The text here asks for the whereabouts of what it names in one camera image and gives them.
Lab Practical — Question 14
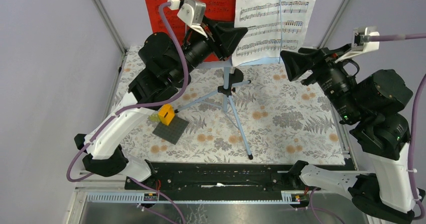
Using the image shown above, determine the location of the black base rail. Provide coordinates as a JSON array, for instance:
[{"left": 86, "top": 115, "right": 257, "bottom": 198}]
[{"left": 143, "top": 162, "right": 307, "bottom": 200}]

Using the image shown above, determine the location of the white sheet music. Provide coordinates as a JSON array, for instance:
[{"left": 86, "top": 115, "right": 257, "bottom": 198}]
[{"left": 231, "top": 0, "right": 322, "bottom": 67}]

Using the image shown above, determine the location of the red sheet music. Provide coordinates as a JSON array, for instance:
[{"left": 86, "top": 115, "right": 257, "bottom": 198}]
[{"left": 141, "top": 0, "right": 238, "bottom": 63}]

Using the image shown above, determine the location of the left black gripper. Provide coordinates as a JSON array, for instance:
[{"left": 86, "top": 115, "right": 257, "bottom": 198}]
[{"left": 169, "top": 16, "right": 249, "bottom": 83}]

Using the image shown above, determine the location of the yellow-green transparent piece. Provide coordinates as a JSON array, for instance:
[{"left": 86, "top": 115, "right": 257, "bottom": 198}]
[{"left": 149, "top": 114, "right": 161, "bottom": 122}]

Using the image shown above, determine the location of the orange toy block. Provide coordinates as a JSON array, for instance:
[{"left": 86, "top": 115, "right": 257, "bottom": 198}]
[{"left": 158, "top": 104, "right": 175, "bottom": 126}]

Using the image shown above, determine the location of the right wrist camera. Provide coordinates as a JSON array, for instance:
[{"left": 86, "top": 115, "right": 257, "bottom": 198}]
[{"left": 336, "top": 26, "right": 380, "bottom": 62}]

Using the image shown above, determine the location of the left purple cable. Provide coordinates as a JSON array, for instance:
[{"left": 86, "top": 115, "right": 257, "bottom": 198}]
[{"left": 66, "top": 2, "right": 190, "bottom": 182}]

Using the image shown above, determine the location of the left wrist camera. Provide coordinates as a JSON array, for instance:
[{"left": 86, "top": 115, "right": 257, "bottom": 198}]
[{"left": 167, "top": 0, "right": 207, "bottom": 37}]

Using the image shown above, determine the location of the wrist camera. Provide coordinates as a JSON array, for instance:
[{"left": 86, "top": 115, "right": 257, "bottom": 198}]
[
  {"left": 336, "top": 26, "right": 380, "bottom": 62},
  {"left": 167, "top": 0, "right": 207, "bottom": 37}
]

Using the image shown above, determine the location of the dark grey building baseplate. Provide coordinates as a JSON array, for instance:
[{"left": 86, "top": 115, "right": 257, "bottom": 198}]
[{"left": 153, "top": 117, "right": 189, "bottom": 145}]

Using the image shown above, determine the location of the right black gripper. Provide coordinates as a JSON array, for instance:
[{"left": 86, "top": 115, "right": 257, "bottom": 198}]
[{"left": 277, "top": 42, "right": 360, "bottom": 121}]

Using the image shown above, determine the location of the light blue music stand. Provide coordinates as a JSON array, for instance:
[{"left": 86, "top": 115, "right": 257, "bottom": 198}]
[{"left": 173, "top": 0, "right": 322, "bottom": 161}]

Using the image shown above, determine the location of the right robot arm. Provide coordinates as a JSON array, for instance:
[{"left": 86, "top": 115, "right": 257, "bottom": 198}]
[{"left": 280, "top": 44, "right": 425, "bottom": 223}]

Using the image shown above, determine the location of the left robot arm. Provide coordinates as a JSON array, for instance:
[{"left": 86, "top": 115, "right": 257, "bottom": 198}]
[{"left": 74, "top": 17, "right": 248, "bottom": 189}]

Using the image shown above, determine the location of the grey cable duct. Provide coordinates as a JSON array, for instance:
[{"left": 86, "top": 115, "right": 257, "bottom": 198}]
[{"left": 86, "top": 192, "right": 302, "bottom": 204}]

